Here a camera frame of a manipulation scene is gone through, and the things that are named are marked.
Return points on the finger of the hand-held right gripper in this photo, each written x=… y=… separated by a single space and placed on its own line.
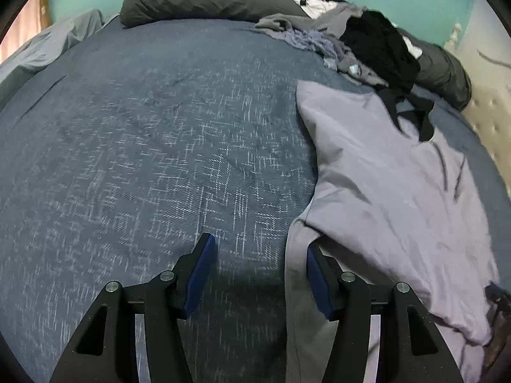
x=494 y=293

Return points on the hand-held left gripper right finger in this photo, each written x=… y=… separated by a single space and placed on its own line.
x=319 y=283

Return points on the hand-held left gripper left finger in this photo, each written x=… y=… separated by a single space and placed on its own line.
x=199 y=275

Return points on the lilac grey zip jacket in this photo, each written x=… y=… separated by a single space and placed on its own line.
x=379 y=207

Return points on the blue patterned bed sheet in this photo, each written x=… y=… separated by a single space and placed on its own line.
x=139 y=127

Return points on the crumpled lilac blue garment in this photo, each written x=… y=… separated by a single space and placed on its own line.
x=311 y=42

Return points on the white cloth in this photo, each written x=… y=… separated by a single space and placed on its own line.
x=319 y=6
x=413 y=48

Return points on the grey garment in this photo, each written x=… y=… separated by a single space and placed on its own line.
x=287 y=22

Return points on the light grey pillow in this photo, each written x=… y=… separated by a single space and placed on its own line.
x=48 y=44

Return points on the orange curtain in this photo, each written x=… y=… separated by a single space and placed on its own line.
x=28 y=20

